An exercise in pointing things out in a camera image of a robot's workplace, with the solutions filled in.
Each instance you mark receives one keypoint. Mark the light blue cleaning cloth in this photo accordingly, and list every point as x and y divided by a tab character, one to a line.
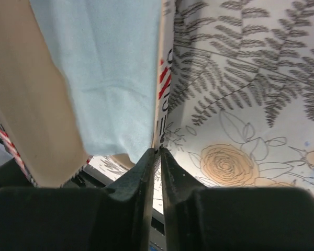
108	53

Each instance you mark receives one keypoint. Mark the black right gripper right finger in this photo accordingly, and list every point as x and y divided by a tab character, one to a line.
246	218

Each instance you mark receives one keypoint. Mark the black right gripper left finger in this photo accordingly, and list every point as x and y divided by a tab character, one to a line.
116	217

